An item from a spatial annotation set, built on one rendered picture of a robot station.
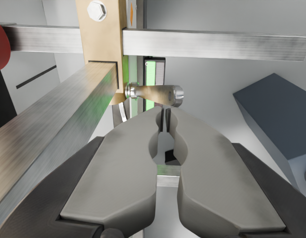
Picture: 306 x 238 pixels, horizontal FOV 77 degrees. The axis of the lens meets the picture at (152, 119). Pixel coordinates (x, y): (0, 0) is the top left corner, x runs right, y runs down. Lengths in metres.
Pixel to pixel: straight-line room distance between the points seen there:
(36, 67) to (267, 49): 0.45
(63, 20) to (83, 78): 0.36
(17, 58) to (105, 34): 0.25
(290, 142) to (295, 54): 0.60
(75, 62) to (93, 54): 0.29
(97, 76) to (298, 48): 0.25
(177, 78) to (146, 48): 0.93
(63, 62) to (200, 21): 0.77
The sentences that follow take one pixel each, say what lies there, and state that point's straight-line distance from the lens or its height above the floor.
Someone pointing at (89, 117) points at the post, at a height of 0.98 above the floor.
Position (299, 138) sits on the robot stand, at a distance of 0.89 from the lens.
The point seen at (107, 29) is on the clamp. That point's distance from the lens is 0.26.
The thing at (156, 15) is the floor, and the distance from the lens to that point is 1.12.
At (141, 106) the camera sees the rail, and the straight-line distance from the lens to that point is 0.47.
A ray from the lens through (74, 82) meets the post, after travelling 0.19.
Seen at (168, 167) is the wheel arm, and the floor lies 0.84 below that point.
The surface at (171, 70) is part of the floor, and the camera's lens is 1.16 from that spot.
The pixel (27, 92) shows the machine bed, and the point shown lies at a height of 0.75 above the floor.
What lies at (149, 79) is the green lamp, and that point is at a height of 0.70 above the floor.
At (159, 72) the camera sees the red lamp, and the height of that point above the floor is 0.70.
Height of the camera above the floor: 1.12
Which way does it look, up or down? 60 degrees down
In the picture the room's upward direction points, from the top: 175 degrees counter-clockwise
